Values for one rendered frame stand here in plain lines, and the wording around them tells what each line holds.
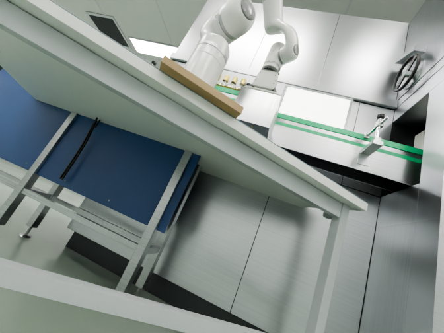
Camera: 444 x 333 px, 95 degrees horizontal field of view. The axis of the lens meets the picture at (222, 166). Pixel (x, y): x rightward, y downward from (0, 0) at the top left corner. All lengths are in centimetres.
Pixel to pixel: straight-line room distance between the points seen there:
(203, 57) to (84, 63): 33
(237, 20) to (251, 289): 116
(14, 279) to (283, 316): 101
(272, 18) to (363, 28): 109
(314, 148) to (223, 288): 84
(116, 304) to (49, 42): 65
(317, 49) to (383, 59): 44
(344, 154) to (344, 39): 107
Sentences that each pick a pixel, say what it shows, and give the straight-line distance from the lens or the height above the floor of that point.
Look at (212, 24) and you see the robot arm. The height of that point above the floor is 110.
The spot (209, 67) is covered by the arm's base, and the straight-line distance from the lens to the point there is 73.
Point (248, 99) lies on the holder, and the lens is 88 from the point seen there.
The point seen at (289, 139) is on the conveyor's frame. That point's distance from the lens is 111.
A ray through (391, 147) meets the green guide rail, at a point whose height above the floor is 110.
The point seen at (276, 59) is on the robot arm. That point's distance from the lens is 107.
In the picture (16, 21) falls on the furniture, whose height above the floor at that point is 68.
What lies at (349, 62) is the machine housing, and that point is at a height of 182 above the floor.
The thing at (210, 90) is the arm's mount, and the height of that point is 76.
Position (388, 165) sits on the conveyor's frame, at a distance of 121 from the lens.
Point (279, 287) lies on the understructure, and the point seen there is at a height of 30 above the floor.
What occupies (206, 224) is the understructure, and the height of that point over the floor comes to 43.
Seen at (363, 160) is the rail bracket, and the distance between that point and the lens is 117.
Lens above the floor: 42
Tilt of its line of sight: 17 degrees up
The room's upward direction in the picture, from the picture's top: 23 degrees clockwise
